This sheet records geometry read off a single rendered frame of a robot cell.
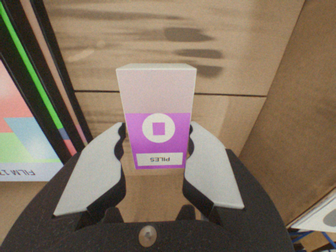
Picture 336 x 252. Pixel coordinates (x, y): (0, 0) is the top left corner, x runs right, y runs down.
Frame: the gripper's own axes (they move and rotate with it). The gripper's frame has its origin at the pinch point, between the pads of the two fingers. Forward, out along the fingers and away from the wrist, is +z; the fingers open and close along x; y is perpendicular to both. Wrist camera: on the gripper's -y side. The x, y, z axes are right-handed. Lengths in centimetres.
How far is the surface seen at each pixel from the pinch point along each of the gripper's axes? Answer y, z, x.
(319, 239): 138, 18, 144
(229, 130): 2.7, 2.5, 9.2
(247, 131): 3.0, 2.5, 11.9
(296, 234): 222, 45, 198
